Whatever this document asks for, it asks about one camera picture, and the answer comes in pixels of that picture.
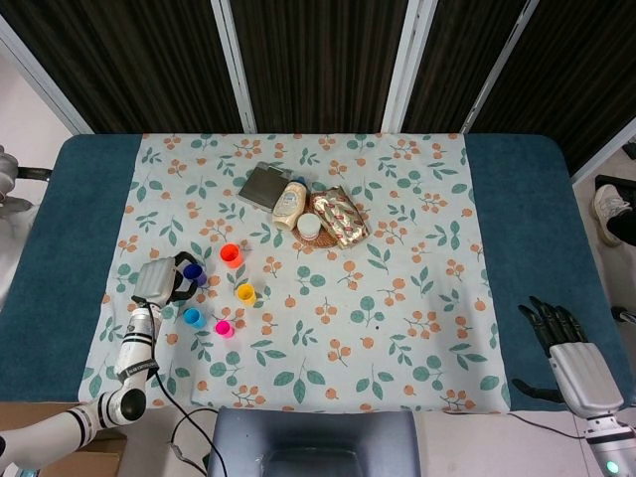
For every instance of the yellow plastic cup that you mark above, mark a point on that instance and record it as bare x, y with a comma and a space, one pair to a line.
245, 294

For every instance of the gold foil snack package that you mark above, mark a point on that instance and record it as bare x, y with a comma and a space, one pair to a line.
343, 218

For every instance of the round woven rattan coaster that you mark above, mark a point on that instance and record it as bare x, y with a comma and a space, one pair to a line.
318, 245

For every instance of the floral print tablecloth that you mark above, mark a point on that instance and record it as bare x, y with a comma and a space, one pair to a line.
348, 323

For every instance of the white sneaker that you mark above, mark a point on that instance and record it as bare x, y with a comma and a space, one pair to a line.
608, 204

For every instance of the pink plastic cup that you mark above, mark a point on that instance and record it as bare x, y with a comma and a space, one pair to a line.
222, 328

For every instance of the teal blue table cover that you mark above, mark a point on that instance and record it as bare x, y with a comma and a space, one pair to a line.
522, 223

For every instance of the dark folding screen panel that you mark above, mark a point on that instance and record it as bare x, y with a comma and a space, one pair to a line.
129, 59
457, 64
318, 59
576, 79

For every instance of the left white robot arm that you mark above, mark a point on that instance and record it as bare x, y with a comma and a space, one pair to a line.
131, 358

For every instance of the person in white clothes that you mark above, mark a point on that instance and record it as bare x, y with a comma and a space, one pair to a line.
6, 169

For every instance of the small white lidded jar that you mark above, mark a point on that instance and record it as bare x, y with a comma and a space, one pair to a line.
309, 224

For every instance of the flat silver metal case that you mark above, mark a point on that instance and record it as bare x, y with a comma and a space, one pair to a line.
261, 186

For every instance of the grey blue robot torso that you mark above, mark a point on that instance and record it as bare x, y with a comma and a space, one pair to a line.
313, 432

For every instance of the purple plastic cup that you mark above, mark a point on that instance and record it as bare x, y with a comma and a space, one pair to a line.
194, 272

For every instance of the black chair armrest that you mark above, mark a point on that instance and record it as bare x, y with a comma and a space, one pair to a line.
35, 173

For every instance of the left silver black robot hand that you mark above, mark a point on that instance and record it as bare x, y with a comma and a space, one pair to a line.
151, 283

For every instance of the orange plastic cup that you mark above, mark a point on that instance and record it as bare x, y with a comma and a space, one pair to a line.
230, 253

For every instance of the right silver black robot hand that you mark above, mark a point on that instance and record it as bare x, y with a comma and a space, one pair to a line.
584, 372

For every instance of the cream squeeze sauce bottle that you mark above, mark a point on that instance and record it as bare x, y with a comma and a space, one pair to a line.
290, 204

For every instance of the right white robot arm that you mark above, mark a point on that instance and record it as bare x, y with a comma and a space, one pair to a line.
606, 447

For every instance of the light blue plastic cup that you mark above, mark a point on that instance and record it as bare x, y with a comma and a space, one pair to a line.
192, 316

